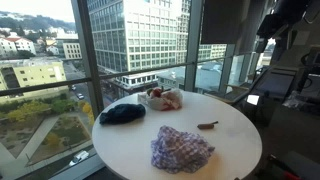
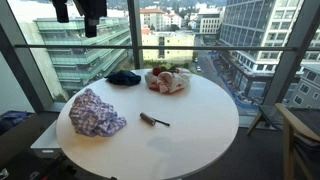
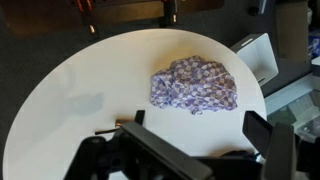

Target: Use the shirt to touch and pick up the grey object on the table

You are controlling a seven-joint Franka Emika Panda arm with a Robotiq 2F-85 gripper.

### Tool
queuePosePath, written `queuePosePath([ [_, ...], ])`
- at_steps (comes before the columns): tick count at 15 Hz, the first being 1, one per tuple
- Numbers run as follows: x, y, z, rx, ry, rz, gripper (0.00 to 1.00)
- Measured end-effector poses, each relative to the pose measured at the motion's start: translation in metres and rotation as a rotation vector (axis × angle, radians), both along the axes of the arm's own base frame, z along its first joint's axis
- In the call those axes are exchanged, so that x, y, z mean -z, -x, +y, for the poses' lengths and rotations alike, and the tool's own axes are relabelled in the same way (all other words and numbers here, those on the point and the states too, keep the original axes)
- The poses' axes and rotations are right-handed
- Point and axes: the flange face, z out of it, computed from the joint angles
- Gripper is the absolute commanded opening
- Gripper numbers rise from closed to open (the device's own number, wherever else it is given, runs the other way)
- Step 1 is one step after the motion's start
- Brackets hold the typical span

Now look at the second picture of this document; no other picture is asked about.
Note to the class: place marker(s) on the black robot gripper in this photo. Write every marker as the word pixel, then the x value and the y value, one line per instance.
pixel 91 8

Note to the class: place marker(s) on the purple checkered floral shirt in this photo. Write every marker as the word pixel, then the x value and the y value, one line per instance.
pixel 95 115

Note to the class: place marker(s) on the dark blue crumpled cloth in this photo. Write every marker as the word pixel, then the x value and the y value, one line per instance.
pixel 123 78

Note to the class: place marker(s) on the red toy strawberry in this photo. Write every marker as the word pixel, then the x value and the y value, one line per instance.
pixel 156 71

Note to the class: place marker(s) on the green toy leaves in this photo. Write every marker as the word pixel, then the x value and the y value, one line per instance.
pixel 169 69

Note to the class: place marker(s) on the white cloth with red print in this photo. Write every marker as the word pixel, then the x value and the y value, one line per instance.
pixel 170 81

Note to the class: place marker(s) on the blue fabric in box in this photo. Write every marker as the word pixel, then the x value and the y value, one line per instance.
pixel 11 119

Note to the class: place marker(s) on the white plastic storage bin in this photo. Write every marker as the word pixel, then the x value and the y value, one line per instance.
pixel 46 141

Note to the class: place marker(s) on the brown cardboard box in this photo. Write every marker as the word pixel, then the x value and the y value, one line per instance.
pixel 16 140

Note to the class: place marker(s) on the wooden chair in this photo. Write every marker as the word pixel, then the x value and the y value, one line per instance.
pixel 293 133

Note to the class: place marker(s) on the black chair cushion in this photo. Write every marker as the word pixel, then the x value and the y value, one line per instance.
pixel 308 121

